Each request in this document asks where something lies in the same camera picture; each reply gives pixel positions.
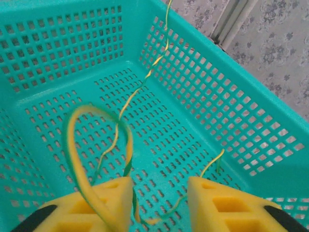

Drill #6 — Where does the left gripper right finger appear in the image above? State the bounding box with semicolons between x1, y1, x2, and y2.
187;176;309;232

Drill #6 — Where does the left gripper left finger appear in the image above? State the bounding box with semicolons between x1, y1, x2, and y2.
13;176;134;232

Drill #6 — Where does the yellow green cable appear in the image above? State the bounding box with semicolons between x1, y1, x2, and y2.
93;0;173;184
63;104;225;227

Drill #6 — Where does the teal plastic basket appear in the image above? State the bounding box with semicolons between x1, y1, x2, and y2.
0;0;309;232

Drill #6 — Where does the aluminium frame post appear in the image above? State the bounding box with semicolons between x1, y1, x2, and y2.
210;0;260;53

